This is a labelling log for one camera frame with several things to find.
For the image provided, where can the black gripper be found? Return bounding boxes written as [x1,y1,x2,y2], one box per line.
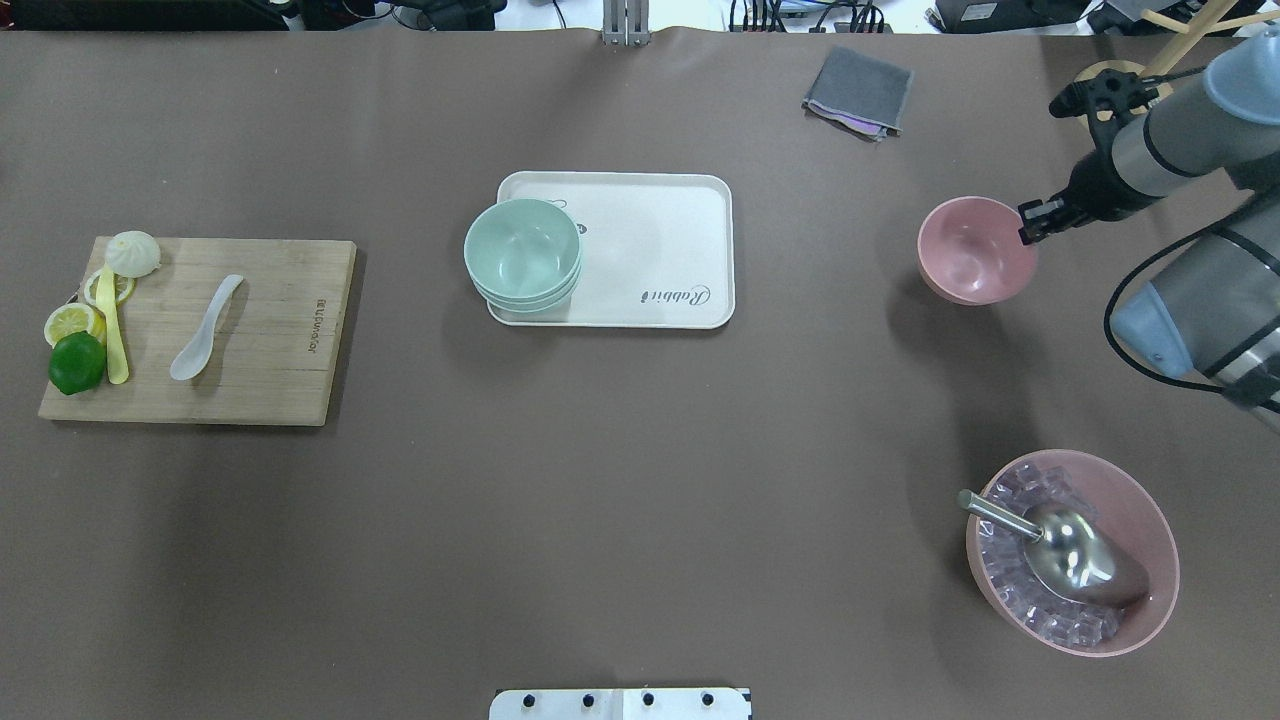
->
[1018,149,1158,246]

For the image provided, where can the small pink bowl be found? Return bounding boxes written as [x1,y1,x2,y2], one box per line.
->
[916,196,1038,306]

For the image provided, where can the white ceramic spoon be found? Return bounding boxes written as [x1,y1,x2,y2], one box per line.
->
[169,274,244,382]

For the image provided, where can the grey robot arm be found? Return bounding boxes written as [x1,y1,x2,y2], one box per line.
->
[1018,24,1279,427]

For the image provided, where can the large pink bowl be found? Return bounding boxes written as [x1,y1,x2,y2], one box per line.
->
[965,448,1181,659]

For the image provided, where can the green bowl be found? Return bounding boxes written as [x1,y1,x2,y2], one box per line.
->
[463,199,585,315]

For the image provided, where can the grey cleaning cloth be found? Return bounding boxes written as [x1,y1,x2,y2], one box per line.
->
[803,47,915,142]

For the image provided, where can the wooden stand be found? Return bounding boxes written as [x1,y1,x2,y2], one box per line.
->
[1075,1,1277,81]

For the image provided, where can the clear ice cubes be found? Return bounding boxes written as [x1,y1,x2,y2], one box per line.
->
[978,461,1124,650]

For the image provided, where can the metal ice scoop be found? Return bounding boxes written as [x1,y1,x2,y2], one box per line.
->
[956,489,1151,609]

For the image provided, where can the cream rabbit tray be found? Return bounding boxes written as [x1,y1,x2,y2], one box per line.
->
[488,170,736,331]

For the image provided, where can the bamboo cutting board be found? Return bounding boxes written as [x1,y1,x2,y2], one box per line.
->
[38,237,357,427]

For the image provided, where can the white steamed bun toy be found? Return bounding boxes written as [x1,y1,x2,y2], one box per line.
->
[104,231,163,279]

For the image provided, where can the lemon slice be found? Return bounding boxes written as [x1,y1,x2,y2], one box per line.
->
[78,266,136,307]

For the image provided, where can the yellow plastic knife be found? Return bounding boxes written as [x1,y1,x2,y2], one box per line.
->
[93,266,131,386]

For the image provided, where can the green lime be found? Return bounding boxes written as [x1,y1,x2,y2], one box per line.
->
[47,331,108,396]

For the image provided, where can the lemon half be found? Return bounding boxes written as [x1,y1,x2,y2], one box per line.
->
[44,302,106,347]

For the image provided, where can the black cable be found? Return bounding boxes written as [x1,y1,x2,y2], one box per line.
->
[1103,222,1245,391]

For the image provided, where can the metal camera post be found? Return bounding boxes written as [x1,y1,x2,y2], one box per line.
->
[602,0,652,47]

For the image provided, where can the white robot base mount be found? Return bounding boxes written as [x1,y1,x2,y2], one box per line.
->
[488,687,755,719]

